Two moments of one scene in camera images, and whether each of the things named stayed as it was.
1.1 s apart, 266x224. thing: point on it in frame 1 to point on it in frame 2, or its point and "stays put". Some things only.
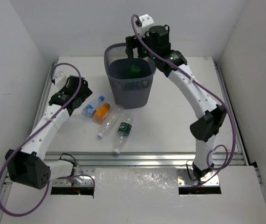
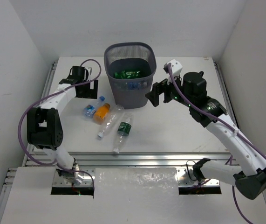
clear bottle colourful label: x=89 y=110 stays put
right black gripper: x=133 y=41 to x=157 y=88
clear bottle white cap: x=115 y=116 stays put
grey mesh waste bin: x=131 y=78 stays put
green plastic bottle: x=135 y=69 to x=125 y=74
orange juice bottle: x=99 y=116 stays put
